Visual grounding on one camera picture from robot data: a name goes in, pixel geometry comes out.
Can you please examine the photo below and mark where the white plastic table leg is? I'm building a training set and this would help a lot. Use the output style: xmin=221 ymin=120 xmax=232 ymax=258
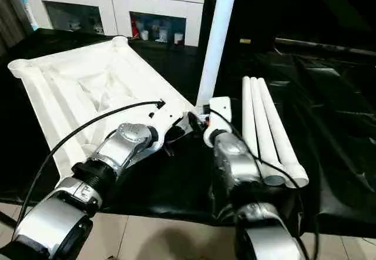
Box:
xmin=195 ymin=0 xmax=239 ymax=116
xmin=241 ymin=76 xmax=265 ymax=180
xmin=257 ymin=78 xmax=310 ymax=189
xmin=249 ymin=77 xmax=288 ymax=188

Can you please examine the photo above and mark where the white plastic table top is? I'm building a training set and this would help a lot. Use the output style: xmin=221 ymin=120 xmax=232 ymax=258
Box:
xmin=8 ymin=35 xmax=202 ymax=183

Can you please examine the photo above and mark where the black mat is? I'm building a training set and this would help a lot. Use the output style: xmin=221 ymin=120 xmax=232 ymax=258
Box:
xmin=0 ymin=27 xmax=376 ymax=239

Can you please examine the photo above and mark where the grey white ornament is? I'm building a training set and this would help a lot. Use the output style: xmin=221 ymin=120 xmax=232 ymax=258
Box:
xmin=90 ymin=15 xmax=104 ymax=34

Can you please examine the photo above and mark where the dark metal rod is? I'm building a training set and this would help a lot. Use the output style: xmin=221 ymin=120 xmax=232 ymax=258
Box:
xmin=274 ymin=38 xmax=376 ymax=56

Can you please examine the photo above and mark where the black backdrop cloth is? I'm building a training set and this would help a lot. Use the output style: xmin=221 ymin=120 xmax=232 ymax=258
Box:
xmin=231 ymin=0 xmax=376 ymax=42

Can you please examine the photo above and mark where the blue patterned strip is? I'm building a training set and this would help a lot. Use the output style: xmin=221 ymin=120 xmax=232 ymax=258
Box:
xmin=21 ymin=0 xmax=38 ymax=31

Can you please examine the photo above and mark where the grey curtain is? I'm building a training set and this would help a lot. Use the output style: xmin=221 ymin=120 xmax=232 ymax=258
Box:
xmin=0 ymin=0 xmax=33 ymax=55

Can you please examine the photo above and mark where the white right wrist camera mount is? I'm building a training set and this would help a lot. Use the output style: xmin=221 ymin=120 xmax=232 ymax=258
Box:
xmin=202 ymin=96 xmax=233 ymax=149

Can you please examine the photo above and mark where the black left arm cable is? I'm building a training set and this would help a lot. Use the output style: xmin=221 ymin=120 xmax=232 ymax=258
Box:
xmin=11 ymin=99 xmax=166 ymax=243

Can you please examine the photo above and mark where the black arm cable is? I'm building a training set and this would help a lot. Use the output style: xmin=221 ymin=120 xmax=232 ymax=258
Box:
xmin=205 ymin=109 xmax=321 ymax=260
xmin=11 ymin=99 xmax=166 ymax=243

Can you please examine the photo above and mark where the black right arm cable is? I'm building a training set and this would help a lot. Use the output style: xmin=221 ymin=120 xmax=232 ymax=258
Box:
xmin=205 ymin=109 xmax=321 ymax=260

